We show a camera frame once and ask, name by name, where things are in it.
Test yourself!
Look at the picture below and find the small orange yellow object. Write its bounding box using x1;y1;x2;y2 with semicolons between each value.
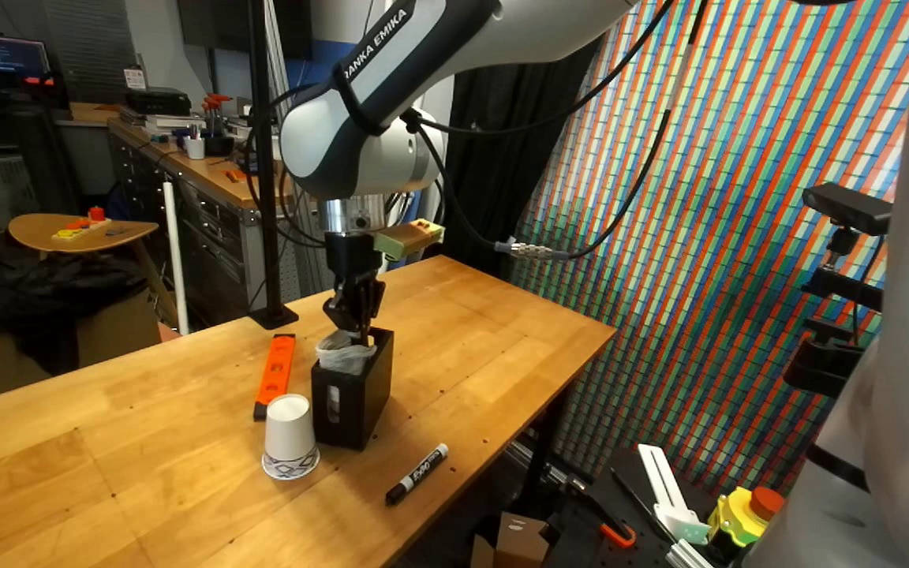
49;206;117;246

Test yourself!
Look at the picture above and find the orange-handled tool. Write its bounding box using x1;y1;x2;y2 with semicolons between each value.
567;486;640;552

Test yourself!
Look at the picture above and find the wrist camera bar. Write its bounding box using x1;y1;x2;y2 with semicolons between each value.
371;219;447;262

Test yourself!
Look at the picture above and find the wooden workbench with grey panel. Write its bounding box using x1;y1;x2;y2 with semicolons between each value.
104;112;330;319

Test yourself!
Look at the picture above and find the black curtain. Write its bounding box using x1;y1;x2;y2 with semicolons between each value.
441;40;598;279

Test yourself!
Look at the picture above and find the black dry-erase marker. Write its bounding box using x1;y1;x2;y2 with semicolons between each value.
383;437;451;507

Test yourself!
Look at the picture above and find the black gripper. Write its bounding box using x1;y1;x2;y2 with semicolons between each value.
322;231;386;343

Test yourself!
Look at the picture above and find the white rail piece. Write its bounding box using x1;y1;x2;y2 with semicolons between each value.
635;443;712;547

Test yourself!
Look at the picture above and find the black camera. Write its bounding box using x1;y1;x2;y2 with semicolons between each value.
799;180;896;238

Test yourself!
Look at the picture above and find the thin white pole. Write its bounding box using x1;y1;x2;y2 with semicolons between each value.
160;180;191;338

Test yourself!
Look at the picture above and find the round wooden stool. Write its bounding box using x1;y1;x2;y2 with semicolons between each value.
5;207;160;258

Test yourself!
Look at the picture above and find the yellow red emergency stop button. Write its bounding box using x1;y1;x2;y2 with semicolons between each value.
706;484;788;552

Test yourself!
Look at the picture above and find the black camera stand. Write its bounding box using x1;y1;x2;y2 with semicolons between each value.
782;223;889;401

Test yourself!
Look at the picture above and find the black perforated box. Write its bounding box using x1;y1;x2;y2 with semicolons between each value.
309;324;397;454

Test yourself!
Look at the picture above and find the black table leg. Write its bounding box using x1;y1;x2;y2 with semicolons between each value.
526;398;584;518

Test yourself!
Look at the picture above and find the dark jacket pile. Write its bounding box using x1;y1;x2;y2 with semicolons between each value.
0;249;157;374

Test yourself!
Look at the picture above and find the colourful patterned curtain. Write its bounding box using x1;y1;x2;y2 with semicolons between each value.
512;0;909;498

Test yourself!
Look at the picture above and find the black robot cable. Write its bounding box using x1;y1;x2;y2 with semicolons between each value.
400;0;709;262

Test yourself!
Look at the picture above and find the black pole with base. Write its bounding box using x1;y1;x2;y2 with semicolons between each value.
246;0;298;332

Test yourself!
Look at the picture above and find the white waffle-weave towel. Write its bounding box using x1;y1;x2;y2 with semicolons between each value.
312;328;378;371

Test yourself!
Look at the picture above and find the cardboard box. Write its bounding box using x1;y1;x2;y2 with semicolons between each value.
469;511;553;568

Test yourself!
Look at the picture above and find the white paper cup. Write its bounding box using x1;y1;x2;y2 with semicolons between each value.
258;392;322;484

